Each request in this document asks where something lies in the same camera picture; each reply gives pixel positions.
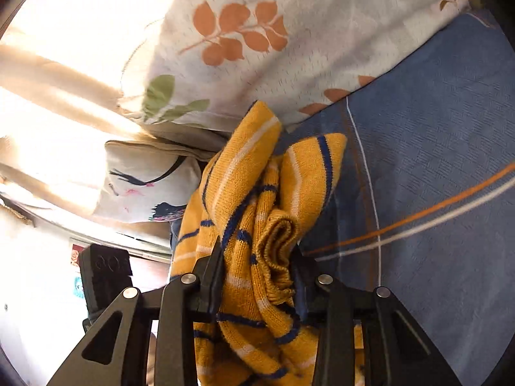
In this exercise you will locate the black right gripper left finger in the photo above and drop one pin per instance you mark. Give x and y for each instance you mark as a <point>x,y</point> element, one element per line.
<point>114,351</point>

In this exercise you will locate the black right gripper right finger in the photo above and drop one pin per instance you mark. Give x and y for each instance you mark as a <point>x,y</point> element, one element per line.
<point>364,333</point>

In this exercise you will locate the yellow striped knit sweater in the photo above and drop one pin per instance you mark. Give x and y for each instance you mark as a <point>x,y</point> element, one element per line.
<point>256,204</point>

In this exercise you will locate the white cushion with girl print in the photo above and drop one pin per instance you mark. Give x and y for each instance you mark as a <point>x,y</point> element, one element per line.
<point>149,181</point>

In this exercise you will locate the blue plaid bedspread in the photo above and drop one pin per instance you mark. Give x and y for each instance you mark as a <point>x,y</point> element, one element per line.
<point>424,205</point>

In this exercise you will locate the floral leaf print pillow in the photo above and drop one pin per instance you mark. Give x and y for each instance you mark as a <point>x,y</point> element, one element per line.
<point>209,60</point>

